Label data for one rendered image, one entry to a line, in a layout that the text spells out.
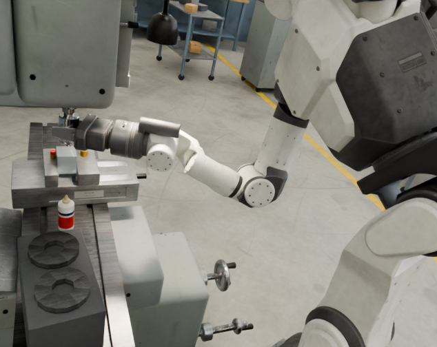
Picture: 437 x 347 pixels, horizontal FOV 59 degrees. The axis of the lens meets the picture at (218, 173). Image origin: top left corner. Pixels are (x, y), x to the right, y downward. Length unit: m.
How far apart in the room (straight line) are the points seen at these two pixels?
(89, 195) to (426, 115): 0.91
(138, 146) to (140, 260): 0.39
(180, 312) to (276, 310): 1.10
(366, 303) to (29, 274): 0.62
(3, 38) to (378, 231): 0.73
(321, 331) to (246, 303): 1.43
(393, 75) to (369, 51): 0.05
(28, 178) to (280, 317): 1.56
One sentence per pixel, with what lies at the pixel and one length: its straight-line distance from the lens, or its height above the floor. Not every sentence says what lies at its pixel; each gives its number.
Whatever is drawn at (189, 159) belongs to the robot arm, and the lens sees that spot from 1.00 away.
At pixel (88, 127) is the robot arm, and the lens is 0.96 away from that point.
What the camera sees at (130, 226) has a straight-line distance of 1.28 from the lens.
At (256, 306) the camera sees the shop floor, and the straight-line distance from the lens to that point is 2.30.
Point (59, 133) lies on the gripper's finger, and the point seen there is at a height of 1.22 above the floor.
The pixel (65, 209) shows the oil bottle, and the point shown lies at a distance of 1.09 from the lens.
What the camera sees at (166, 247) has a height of 0.73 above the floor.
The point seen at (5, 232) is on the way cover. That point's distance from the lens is 1.26.
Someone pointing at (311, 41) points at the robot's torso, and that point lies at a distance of 0.68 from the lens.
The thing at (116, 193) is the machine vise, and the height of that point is 0.96.
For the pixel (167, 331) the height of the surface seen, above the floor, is 0.58.
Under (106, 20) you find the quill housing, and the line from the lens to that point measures 0.82.
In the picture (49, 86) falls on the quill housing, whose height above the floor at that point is 1.36.
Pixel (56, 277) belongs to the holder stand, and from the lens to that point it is 0.75.
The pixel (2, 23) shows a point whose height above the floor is 1.48.
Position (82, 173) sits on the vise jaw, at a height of 1.04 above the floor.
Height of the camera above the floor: 1.68
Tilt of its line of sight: 31 degrees down
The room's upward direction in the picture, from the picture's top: 14 degrees clockwise
